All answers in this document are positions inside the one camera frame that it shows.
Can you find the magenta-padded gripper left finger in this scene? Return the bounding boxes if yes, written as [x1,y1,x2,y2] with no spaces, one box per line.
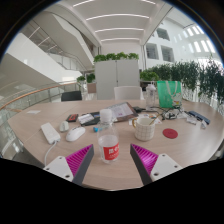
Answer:
[43,143,95,187]

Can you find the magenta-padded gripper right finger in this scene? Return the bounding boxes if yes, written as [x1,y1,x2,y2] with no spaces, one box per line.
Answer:
[129,143,184,186]

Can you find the clear red-label water bottle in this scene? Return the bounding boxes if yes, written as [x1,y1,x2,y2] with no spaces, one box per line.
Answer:
[96,108,120,164]

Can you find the flat round red coaster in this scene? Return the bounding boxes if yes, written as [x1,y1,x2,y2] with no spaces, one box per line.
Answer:
[162,128,179,140]

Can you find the white power strip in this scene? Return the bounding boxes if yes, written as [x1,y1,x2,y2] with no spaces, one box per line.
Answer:
[40,122,62,145]

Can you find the white computer mouse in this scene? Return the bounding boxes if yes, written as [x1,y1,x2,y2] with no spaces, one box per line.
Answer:
[65,126,87,143]

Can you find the small white oval device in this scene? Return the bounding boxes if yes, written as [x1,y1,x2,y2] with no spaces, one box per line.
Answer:
[58,120,70,133]

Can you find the white grid-pattern mug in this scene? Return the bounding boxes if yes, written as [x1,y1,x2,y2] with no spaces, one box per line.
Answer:
[131,115,157,142]

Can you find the colourful sticker sheet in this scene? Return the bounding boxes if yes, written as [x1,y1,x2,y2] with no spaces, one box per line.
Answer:
[128,113,163,127]

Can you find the red and black device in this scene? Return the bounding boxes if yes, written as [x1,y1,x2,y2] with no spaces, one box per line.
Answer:
[65,113,79,123]

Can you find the white name card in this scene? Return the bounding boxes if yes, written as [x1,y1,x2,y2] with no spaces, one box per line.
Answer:
[185,116,198,125]

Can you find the small white card box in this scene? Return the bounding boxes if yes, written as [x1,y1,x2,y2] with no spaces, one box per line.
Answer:
[77,113,95,126]

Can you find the dark blue keyboard case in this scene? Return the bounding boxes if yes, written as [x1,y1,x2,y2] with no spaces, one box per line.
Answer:
[188,110,212,125]

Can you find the white paper slip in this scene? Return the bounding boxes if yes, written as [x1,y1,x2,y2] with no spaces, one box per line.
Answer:
[26,109,42,116]

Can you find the black notebook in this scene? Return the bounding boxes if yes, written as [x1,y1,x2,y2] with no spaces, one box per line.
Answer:
[79,111,109,127]

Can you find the clear white-lid tumbler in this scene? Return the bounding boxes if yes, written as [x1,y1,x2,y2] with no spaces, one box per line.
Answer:
[145,83,158,110]

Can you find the green tote bag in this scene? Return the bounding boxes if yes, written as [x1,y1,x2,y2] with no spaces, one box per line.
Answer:
[156,80,184,109]

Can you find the black chair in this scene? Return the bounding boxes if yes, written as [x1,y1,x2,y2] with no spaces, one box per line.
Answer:
[60,90,83,102]

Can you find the glass railing wooden handrail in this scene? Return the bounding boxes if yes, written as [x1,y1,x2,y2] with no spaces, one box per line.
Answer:
[0,81,81,116]

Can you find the white chair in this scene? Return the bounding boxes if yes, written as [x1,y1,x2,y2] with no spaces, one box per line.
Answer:
[113,85,145,101]

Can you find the row of green hedge plants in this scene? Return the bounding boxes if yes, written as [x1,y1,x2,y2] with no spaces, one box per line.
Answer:
[139,58,224,108]

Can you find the white cabinet with plants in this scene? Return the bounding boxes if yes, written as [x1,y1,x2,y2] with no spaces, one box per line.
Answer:
[93,52,140,100]

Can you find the ceiling light strips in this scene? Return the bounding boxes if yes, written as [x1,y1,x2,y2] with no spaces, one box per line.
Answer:
[72,0,158,43]

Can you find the white power strip cable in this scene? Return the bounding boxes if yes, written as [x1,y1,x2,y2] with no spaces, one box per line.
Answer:
[43,139,59,167]

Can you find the tangled black cables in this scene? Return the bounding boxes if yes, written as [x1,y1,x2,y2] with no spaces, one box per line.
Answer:
[151,105,184,121]

